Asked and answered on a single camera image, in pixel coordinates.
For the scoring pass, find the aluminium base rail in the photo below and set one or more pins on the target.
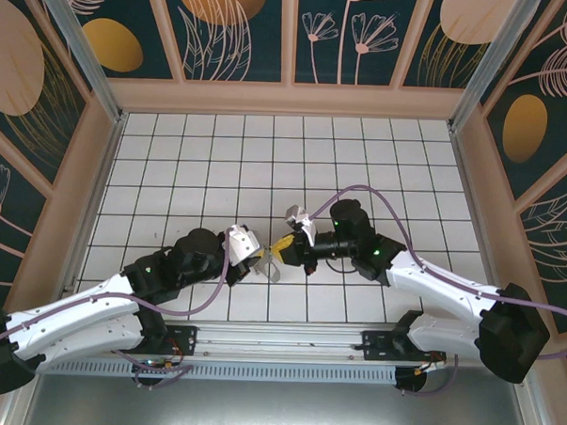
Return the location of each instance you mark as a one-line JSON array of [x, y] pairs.
[[282, 342]]

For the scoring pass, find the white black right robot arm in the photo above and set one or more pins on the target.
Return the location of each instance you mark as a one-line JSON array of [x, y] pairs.
[[449, 295]]

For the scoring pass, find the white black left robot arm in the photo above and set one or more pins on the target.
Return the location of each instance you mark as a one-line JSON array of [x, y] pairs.
[[71, 325]]

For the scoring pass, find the aluminium corner post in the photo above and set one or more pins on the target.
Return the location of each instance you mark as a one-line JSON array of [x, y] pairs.
[[79, 48], [492, 66]]

